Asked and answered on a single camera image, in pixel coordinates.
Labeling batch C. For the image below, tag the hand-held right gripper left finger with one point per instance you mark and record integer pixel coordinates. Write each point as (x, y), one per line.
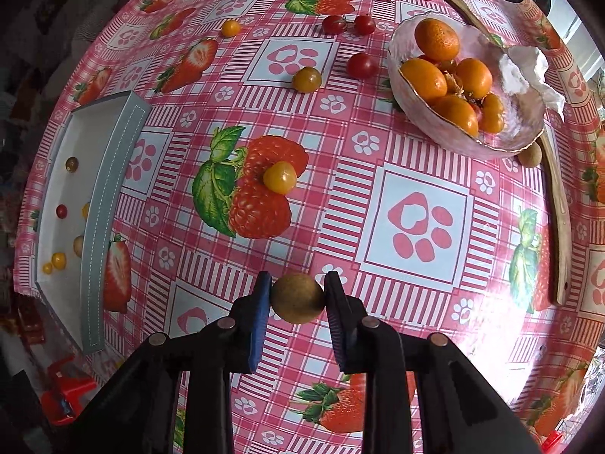
(260, 321)

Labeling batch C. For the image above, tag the yellow green cherry tomato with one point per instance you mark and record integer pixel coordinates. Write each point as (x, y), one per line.
(306, 79)

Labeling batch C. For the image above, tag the crumpled white tissue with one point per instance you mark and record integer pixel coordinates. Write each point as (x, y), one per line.
(524, 68)

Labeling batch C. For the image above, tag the red plastic stool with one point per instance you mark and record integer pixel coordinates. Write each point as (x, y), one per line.
(71, 388)

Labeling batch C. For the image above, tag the strawberry print checked tablecloth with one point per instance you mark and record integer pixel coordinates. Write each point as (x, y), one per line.
(416, 269)

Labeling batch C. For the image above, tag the brown longan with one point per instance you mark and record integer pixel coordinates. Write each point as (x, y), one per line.
(78, 244)
(298, 303)
(530, 156)

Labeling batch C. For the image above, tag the dark red cherry tomato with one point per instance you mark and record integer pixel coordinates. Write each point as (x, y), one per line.
(334, 24)

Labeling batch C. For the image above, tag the grey white rectangular tray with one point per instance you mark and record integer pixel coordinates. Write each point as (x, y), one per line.
(111, 189)

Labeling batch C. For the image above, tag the clear glass bowl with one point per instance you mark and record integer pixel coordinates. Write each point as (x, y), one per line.
(515, 123)

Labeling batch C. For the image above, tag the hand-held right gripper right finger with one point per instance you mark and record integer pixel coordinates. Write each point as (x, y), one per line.
(336, 321)

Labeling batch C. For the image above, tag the mandarin peel piece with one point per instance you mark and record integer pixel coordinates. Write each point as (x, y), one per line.
(456, 86)

